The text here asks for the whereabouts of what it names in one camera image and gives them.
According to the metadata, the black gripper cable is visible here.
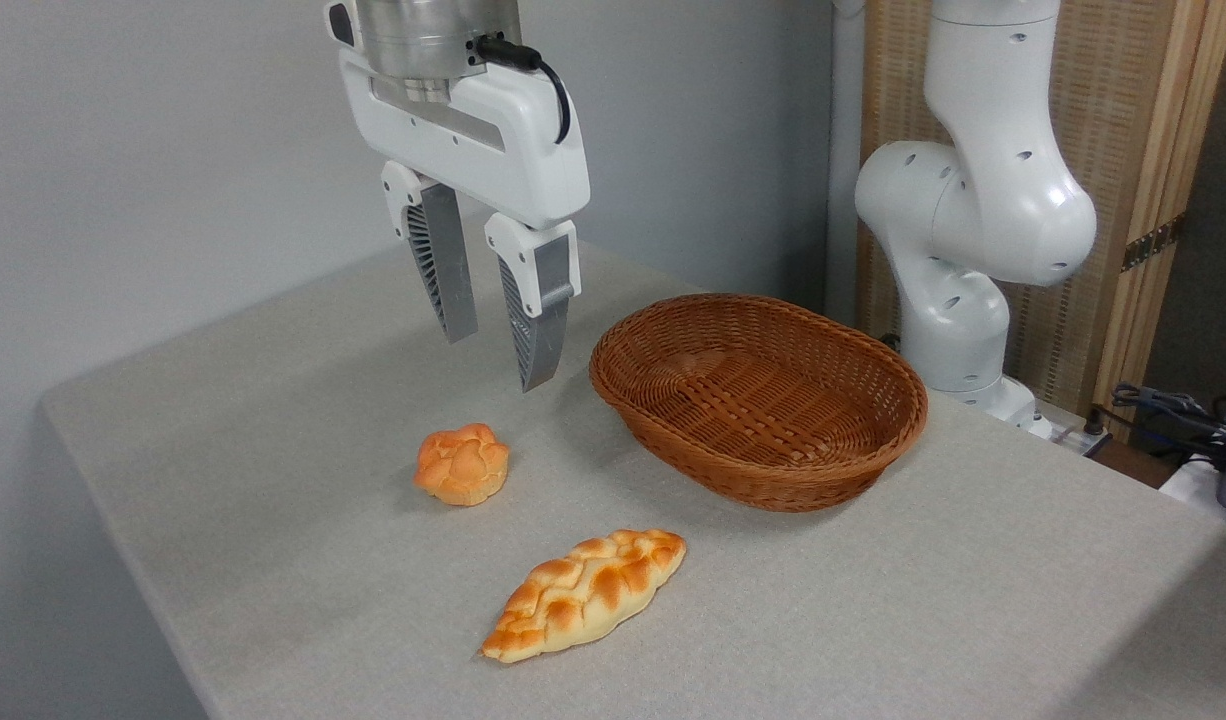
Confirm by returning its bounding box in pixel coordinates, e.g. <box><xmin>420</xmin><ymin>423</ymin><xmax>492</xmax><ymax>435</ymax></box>
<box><xmin>472</xmin><ymin>34</ymin><xmax>573</xmax><ymax>145</ymax></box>

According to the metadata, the white cloth with grey object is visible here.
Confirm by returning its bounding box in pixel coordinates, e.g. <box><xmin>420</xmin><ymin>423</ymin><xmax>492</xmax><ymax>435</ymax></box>
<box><xmin>1158</xmin><ymin>452</ymin><xmax>1226</xmax><ymax>533</ymax></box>

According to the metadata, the brown wicker oval basket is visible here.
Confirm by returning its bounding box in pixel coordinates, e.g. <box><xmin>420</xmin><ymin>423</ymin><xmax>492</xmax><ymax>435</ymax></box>
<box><xmin>589</xmin><ymin>292</ymin><xmax>929</xmax><ymax>514</ymax></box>

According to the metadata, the grey fabric table cover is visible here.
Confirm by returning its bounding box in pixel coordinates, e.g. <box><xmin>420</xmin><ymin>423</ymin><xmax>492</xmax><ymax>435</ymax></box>
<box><xmin>40</xmin><ymin>232</ymin><xmax>1226</xmax><ymax>720</ymax></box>

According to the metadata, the dark blue cable bundle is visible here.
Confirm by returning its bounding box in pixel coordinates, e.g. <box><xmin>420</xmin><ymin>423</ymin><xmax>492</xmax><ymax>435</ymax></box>
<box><xmin>1111</xmin><ymin>382</ymin><xmax>1226</xmax><ymax>471</ymax></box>

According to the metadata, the silver wrist mount cylinder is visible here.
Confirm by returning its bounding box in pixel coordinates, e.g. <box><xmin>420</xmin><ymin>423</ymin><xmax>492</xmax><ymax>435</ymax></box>
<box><xmin>355</xmin><ymin>0</ymin><xmax>523</xmax><ymax>82</ymax></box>

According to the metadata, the braided bread loaf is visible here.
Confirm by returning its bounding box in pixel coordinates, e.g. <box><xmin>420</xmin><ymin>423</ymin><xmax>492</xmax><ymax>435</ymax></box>
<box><xmin>480</xmin><ymin>528</ymin><xmax>689</xmax><ymax>665</ymax></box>

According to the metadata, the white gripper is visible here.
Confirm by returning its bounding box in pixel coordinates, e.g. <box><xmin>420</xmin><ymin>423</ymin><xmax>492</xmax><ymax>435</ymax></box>
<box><xmin>324</xmin><ymin>2</ymin><xmax>592</xmax><ymax>394</ymax></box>

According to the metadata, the metal screen hinge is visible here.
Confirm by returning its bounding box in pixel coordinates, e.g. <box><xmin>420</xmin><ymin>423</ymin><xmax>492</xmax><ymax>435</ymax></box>
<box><xmin>1120</xmin><ymin>213</ymin><xmax>1187</xmax><ymax>274</ymax></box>

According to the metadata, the wooden folding screen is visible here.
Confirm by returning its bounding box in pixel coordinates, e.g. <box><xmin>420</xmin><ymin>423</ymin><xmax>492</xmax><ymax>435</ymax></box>
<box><xmin>858</xmin><ymin>0</ymin><xmax>1226</xmax><ymax>443</ymax></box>

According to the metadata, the round orange bread roll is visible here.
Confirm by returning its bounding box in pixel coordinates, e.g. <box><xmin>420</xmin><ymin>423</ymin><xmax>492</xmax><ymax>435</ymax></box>
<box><xmin>414</xmin><ymin>423</ymin><xmax>512</xmax><ymax>507</ymax></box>

